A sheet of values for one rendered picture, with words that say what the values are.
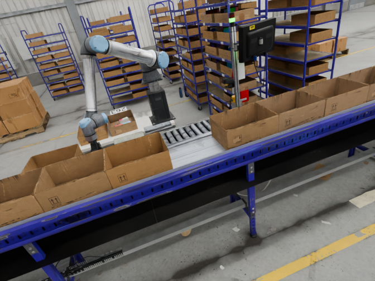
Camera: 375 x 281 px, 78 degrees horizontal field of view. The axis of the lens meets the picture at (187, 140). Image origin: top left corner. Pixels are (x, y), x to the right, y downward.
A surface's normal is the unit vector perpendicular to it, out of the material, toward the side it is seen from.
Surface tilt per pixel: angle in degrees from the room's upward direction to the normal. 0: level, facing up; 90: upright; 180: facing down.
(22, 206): 90
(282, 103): 89
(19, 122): 90
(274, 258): 0
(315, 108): 90
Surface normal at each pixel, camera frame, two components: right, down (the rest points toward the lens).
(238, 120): 0.31, 0.42
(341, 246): -0.17, -0.85
